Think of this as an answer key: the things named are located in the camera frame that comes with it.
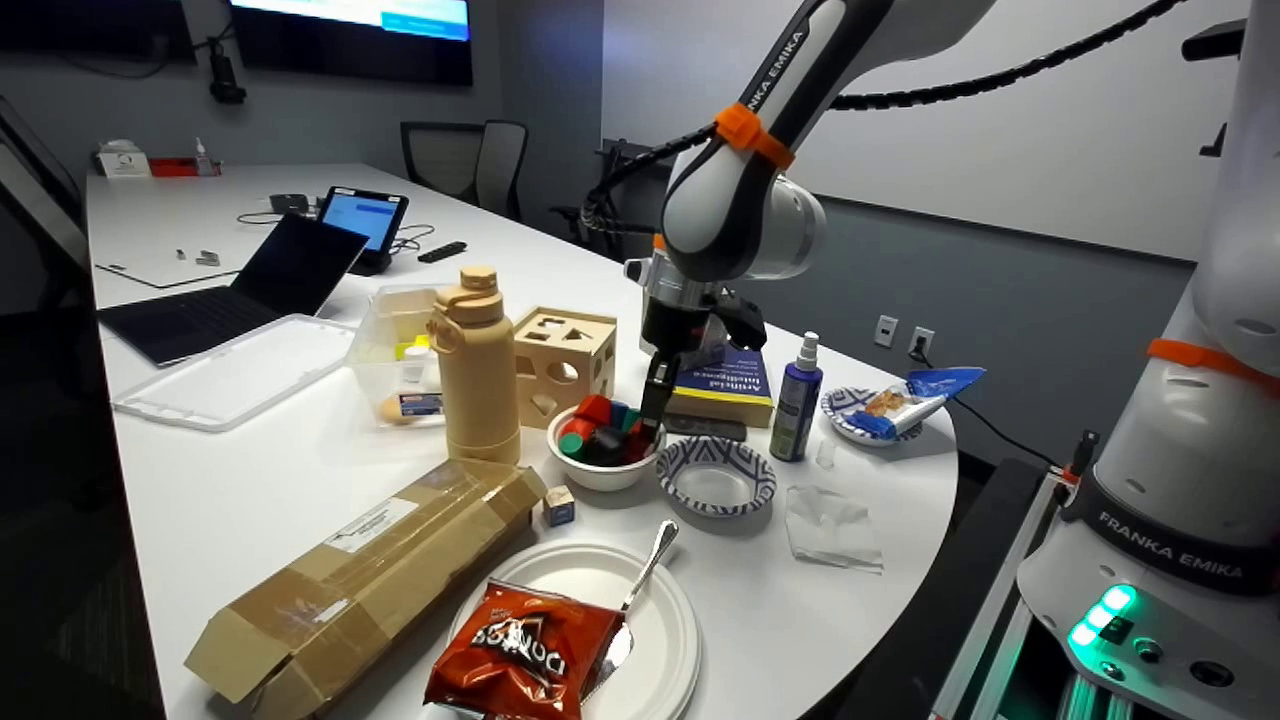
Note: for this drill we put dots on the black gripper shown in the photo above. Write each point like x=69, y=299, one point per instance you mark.
x=677, y=314

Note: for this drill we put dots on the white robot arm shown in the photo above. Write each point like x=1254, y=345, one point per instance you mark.
x=1161, y=571

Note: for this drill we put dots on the blue block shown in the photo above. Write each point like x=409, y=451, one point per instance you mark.
x=620, y=425

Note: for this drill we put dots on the red block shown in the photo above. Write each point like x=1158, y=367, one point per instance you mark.
x=594, y=411

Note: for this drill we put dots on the wooden shape sorter box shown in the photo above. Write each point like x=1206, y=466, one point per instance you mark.
x=562, y=357

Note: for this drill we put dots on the green block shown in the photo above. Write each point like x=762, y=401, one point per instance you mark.
x=572, y=432

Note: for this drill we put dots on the long cardboard box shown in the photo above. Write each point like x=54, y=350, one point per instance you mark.
x=308, y=631

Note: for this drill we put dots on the blue spray bottle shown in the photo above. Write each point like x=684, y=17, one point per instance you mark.
x=796, y=401

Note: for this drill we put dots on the blue patterned paper plate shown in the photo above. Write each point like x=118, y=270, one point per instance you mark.
x=879, y=418

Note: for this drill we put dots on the white bowl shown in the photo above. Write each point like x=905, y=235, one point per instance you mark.
x=599, y=478

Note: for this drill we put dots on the small wooden cube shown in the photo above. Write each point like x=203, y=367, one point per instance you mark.
x=557, y=506

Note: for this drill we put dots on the white napkin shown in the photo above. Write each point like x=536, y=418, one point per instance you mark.
x=831, y=526

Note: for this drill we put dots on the tan water bottle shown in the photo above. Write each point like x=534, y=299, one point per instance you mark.
x=479, y=370

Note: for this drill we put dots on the blue snack bag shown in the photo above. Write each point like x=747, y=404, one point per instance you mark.
x=940, y=381

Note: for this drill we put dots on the black remote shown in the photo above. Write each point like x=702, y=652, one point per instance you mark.
x=443, y=252

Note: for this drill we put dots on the black office chair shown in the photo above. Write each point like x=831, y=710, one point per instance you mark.
x=469, y=162

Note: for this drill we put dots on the white plastic fork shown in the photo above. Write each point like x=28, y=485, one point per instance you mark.
x=620, y=639

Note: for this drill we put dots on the clear plastic container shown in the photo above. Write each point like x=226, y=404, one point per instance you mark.
x=394, y=357

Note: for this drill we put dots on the white plastic plate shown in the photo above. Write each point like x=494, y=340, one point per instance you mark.
x=661, y=671

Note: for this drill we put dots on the tablet with blue screen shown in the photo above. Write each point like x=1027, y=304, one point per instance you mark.
x=375, y=219

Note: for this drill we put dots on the red snack bag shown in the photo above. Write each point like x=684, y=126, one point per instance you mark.
x=522, y=652

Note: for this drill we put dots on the black laptop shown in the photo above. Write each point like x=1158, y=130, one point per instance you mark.
x=292, y=270

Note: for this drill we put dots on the wall monitor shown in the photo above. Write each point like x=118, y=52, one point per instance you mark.
x=406, y=42

